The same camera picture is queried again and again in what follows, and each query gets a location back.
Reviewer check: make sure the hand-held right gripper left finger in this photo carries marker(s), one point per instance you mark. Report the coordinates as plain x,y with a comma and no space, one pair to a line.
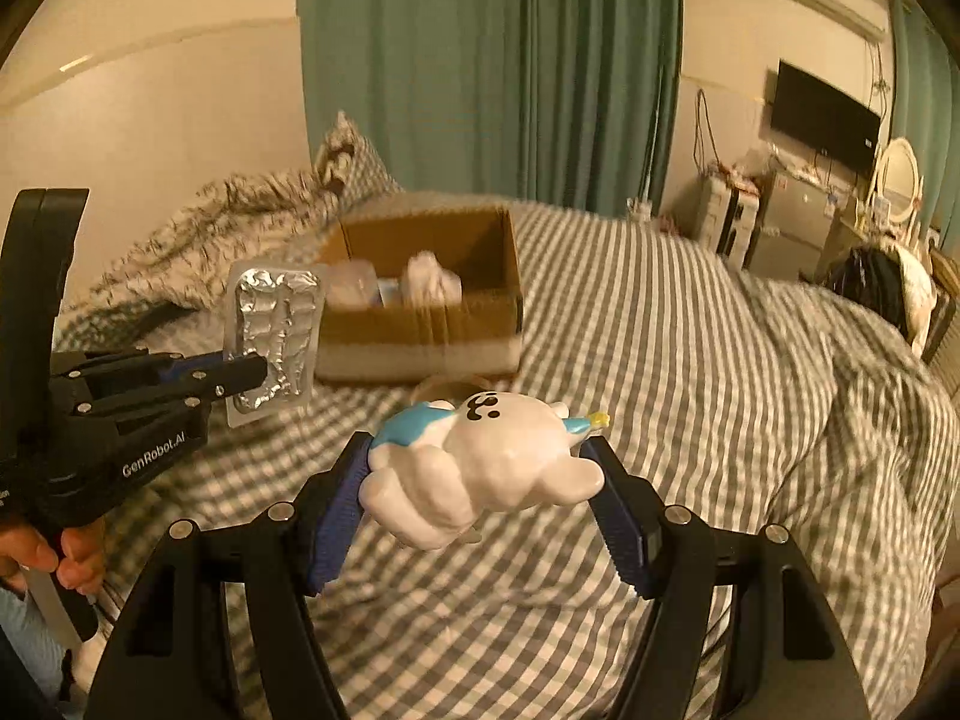
339,521

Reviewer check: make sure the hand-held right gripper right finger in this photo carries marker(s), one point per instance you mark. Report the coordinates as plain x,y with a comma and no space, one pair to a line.
624,532

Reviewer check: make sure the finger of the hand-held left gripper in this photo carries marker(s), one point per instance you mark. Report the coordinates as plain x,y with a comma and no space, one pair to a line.
225,384
176,369

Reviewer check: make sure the silver pill blister pack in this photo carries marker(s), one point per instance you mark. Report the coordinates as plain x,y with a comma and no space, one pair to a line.
277,322

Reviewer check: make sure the white and blue toy figure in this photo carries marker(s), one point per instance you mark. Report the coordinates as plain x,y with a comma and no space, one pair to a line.
480,465

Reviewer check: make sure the brown cardboard box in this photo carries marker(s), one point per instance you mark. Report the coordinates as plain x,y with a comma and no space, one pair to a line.
420,337

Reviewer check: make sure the person's left hand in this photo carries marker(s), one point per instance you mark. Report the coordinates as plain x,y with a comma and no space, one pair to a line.
75,562

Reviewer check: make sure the fuzzy striped blanket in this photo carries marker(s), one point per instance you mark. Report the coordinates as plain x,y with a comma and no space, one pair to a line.
187,240

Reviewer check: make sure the grey checked duvet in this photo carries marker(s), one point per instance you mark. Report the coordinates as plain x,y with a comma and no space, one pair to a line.
675,390

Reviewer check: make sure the translucent white plastic container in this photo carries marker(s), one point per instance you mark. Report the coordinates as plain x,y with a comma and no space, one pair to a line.
351,285

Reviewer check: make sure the white crumpled cloth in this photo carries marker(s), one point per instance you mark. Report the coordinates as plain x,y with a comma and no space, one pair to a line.
429,277

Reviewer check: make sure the person's blue jeans leg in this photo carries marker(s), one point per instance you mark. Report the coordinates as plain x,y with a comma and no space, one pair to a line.
30,652

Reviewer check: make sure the checked pillow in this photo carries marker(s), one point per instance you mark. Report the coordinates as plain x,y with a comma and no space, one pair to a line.
352,157

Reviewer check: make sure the white and black appliance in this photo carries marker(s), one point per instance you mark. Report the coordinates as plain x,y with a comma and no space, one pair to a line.
727,214

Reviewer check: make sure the chair with black cloth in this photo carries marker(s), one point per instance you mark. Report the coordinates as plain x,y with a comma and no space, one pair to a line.
870,281

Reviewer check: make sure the grey mini fridge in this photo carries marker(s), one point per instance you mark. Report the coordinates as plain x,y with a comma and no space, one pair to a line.
799,221

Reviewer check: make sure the wide green curtain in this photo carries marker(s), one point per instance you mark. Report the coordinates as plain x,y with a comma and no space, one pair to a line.
487,67

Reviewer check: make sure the oval white vanity mirror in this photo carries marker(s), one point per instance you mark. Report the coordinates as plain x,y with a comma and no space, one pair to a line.
896,176

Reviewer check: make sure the narrow green curtain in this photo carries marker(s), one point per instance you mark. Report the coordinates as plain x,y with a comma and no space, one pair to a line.
926,105

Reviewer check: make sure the black wall television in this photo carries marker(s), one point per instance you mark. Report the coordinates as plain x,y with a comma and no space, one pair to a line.
821,116

